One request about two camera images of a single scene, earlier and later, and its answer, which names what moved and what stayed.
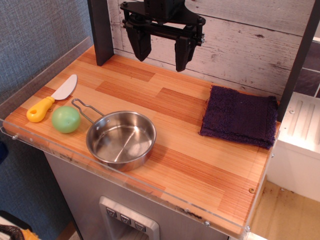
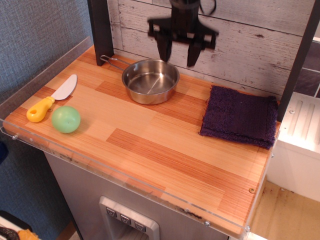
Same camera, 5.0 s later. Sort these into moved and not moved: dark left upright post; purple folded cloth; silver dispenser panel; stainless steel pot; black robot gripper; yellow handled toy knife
Moved: stainless steel pot; black robot gripper
Not moved: silver dispenser panel; yellow handled toy knife; purple folded cloth; dark left upright post
